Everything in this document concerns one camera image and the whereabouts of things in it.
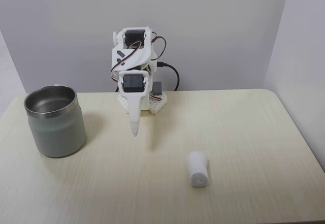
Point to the white gauze dressing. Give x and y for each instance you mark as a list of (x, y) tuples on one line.
[(198, 170)]

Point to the grey steel cup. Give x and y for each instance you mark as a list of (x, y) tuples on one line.
[(57, 130)]

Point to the grey clamp block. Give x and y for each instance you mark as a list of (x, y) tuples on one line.
[(158, 88)]

